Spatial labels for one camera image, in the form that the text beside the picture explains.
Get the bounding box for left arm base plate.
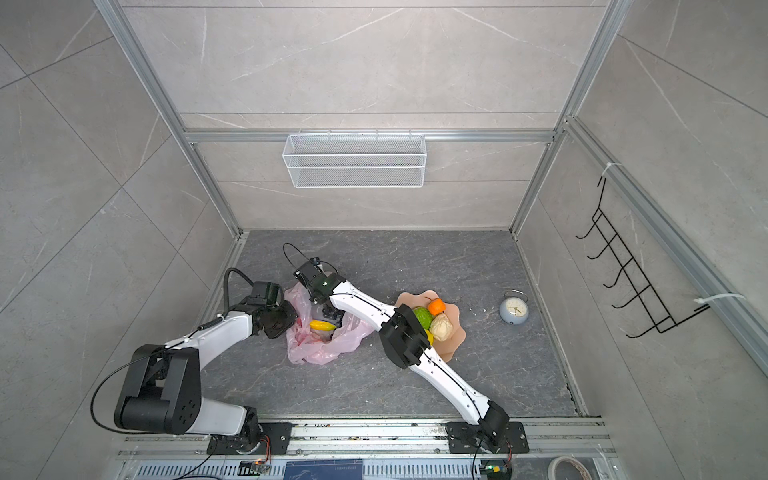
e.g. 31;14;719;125
206;422;293;456

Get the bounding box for black wire hook rack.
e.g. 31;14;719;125
575;177;711;339

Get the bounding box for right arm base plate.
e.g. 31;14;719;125
444;422;530;454

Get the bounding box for small grey alarm clock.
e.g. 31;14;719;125
499;289;530;325

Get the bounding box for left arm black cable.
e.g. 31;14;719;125
222;266;256;316

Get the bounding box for yellow fake banana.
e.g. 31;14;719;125
310;319;337;332

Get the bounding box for dark purple fake grapes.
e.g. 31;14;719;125
321;305;344;328

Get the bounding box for green fake fruit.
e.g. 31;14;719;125
412;306;434;330

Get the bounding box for beige fake fruit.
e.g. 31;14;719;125
429;313;454;342

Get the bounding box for pink plastic bag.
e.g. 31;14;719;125
285;283;375;365

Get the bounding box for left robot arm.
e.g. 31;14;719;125
113;281;297;454

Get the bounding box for roll of tape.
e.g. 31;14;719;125
548;456;595;480

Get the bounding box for white wire mesh basket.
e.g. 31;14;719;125
282;133;428;189

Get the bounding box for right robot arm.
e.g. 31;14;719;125
293;258;509;453

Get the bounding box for orange fake fruit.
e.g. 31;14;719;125
427;298;446;317

